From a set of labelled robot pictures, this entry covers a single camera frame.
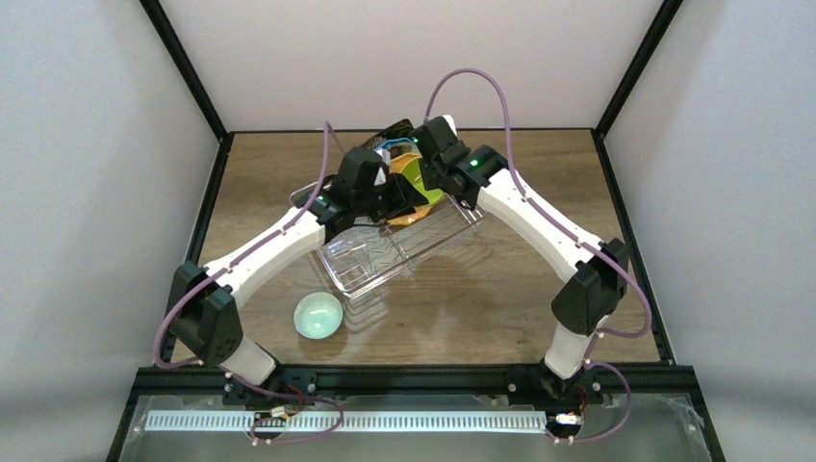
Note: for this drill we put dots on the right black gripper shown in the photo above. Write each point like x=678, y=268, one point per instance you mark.
x=425, y=162

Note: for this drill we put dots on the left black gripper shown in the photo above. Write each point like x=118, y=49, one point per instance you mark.
x=395, y=198

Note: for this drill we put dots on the yellow-green small bowl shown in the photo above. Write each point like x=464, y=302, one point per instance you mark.
x=410, y=167

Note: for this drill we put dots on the orange plate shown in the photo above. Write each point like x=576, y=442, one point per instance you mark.
x=420, y=212

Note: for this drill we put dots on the light blue floral plate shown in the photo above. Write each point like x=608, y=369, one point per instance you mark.
x=400, y=149

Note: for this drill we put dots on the black floral square plate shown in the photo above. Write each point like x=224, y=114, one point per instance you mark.
x=398, y=130

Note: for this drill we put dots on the metal wire dish rack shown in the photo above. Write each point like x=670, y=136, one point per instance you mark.
x=368, y=255

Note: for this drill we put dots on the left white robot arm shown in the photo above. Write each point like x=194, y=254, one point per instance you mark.
x=204, y=303

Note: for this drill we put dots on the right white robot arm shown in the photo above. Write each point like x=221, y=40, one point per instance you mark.
x=593, y=272

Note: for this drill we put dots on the pale green small bowl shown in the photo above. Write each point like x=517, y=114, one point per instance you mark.
x=318, y=316

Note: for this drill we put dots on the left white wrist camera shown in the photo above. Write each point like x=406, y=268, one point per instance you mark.
x=381, y=176

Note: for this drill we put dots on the right black frame post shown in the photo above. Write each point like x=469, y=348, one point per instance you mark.
x=656, y=31

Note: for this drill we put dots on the black frame post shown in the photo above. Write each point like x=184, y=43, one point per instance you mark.
x=656, y=31
x=156, y=13

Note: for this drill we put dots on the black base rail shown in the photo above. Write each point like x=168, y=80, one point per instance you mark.
x=521, y=383

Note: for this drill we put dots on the left black frame post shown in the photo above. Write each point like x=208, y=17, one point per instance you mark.
x=156, y=13

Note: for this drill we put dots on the white slotted cable duct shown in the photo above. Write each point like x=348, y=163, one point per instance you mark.
x=350, y=421

